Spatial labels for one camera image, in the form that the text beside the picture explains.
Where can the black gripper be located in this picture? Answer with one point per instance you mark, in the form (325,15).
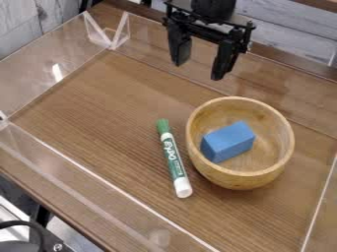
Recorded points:
(209,19)

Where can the blue foam block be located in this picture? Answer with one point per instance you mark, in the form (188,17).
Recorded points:
(227,142)

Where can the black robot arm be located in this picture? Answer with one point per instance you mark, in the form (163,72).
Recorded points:
(206,19)

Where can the brown wooden bowl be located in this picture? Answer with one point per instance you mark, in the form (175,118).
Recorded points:
(258,166)

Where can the green Expo marker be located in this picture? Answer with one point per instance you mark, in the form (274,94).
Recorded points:
(182,185)

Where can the black device at corner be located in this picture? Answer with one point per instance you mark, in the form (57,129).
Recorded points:
(32,238)

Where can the clear acrylic tray wall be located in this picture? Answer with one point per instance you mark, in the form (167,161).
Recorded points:
(81,95)

